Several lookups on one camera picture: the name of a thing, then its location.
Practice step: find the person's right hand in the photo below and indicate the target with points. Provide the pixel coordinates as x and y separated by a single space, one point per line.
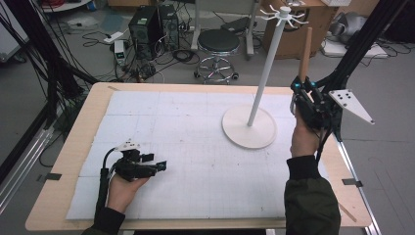
303 140

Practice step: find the white gridded foam mat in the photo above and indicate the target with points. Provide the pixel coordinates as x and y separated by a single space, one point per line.
195 147

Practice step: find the large black computer tower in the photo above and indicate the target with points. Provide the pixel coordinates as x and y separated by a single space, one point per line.
143 32

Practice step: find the black tape strip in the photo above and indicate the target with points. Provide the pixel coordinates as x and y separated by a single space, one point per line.
351 182
50 177

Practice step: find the white metal frame legs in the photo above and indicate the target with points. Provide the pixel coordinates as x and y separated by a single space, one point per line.
249 29

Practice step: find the small white device with display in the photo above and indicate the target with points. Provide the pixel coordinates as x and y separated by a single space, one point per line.
119 52

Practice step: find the black metal stand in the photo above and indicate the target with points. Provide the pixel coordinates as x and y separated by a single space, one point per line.
359 45
42 49

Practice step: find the slim black computer tower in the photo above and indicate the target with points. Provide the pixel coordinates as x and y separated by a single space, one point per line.
169 27

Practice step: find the aluminium rail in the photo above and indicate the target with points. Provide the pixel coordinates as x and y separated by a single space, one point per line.
23 166
359 182

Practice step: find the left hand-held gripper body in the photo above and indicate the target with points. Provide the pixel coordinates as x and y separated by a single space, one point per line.
133 168

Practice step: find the person's left hand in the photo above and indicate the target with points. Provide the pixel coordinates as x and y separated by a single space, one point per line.
124 192

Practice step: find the white hook rack stand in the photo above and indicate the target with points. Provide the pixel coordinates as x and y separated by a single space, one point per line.
249 127

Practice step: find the white flat board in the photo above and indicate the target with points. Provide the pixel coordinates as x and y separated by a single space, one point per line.
352 49

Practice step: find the black round stool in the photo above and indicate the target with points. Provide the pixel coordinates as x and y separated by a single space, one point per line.
218 49

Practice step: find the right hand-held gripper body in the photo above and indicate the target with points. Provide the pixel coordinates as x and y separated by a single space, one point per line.
316 109

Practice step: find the cardboard box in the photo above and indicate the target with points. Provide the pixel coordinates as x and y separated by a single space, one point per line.
293 39

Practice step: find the grey bag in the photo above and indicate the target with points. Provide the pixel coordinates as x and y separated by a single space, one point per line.
347 26

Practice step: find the white power strip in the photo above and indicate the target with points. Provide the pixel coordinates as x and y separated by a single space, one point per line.
113 37

